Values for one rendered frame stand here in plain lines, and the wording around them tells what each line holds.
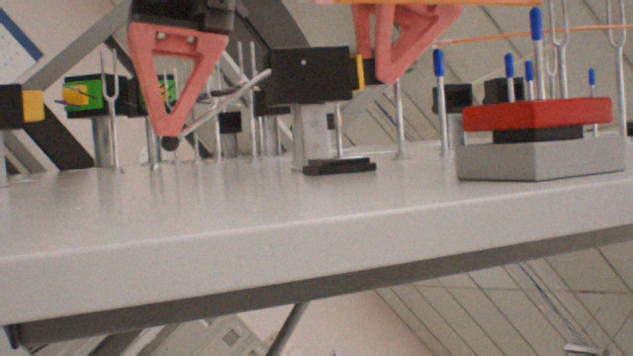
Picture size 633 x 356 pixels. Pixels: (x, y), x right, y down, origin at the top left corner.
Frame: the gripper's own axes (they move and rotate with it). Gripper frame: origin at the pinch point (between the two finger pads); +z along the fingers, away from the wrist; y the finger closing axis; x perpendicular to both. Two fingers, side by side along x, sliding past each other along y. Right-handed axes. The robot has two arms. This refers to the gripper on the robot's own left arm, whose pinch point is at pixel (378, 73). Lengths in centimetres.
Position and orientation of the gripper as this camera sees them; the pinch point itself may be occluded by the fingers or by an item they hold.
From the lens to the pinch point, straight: 60.9
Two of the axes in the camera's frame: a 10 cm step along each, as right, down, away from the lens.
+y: -2.9, -0.3, 9.6
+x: -8.9, -3.4, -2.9
